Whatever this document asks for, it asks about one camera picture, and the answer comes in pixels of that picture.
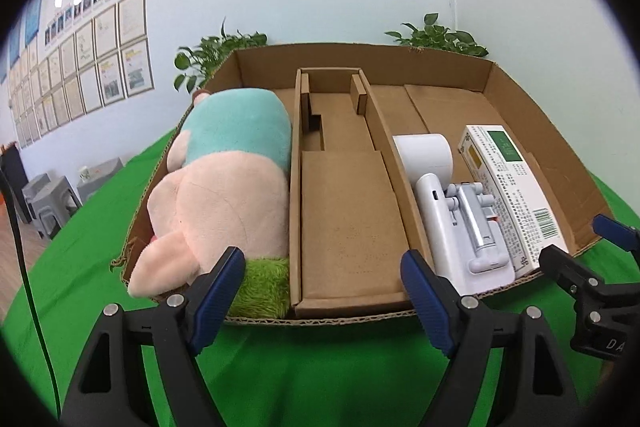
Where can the grey plastic stool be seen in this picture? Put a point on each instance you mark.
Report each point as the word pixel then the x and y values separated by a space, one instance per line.
pixel 32 192
pixel 55 197
pixel 102 174

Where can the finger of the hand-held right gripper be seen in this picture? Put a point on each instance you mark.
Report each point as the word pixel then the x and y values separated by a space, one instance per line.
pixel 565 267
pixel 617 233

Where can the teal and pink plush toy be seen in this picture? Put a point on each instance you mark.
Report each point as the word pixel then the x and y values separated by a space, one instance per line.
pixel 225 187

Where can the white paper cup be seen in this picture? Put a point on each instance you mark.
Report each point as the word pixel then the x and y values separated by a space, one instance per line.
pixel 86 173

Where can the large cardboard box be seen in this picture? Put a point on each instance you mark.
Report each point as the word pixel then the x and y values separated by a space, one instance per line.
pixel 450 107

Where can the white carton with green label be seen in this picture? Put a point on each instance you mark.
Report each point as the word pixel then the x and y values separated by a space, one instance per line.
pixel 515 187

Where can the white handheld hair dryer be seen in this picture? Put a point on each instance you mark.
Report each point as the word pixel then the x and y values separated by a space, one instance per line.
pixel 425 157

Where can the small potted green plant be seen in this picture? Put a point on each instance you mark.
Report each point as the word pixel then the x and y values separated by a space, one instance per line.
pixel 435 34

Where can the large potted green plant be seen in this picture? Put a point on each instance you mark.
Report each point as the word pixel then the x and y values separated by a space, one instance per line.
pixel 205 54

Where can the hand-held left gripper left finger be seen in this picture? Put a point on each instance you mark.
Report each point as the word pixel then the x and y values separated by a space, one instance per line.
pixel 220 299

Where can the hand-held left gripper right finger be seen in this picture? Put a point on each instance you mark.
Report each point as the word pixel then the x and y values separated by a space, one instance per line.
pixel 430 304

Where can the white and silver squeezer device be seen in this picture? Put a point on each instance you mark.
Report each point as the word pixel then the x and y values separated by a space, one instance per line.
pixel 480 232

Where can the blue wall poster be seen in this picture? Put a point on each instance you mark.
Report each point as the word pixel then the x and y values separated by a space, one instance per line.
pixel 33 19

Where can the dark door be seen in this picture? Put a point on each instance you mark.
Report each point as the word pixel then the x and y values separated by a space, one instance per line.
pixel 12 177

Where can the brown cardboard insert tray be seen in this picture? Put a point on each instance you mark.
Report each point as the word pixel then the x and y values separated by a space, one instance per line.
pixel 345 207

